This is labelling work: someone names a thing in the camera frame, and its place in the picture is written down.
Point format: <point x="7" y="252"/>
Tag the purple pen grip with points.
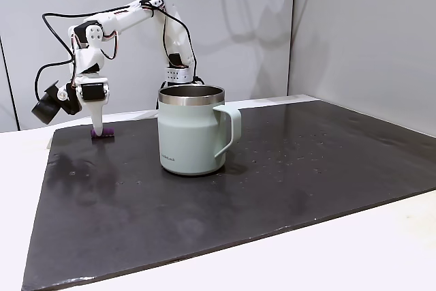
<point x="108" y="132"/>

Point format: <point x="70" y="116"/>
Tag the pale green steel mug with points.
<point x="187" y="134"/>

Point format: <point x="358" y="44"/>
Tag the black table mat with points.
<point x="238" y="202"/>

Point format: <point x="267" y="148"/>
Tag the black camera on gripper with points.
<point x="47" y="108"/>

